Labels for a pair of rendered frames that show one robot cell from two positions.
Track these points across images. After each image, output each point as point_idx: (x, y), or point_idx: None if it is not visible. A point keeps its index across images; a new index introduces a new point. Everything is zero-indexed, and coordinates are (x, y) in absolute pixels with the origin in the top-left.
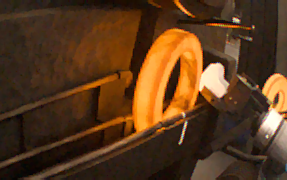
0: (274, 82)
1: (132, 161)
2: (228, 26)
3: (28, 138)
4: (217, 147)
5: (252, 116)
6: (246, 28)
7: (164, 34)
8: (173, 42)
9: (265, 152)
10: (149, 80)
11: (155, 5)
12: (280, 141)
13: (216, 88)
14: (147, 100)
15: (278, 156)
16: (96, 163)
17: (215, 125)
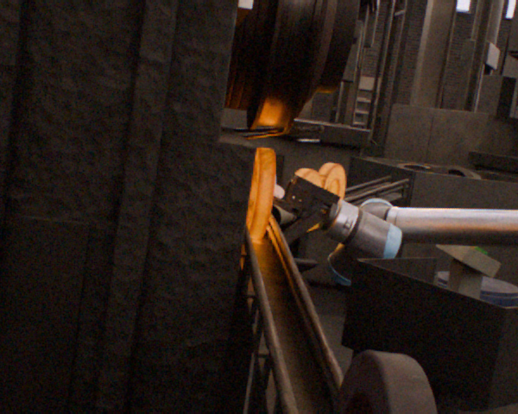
0: (304, 178)
1: None
2: (291, 133)
3: None
4: (287, 242)
5: (319, 210)
6: (313, 130)
7: (262, 153)
8: (273, 159)
9: (347, 242)
10: (267, 190)
11: (254, 128)
12: (367, 228)
13: (275, 191)
14: (267, 203)
15: (369, 244)
16: (288, 247)
17: None
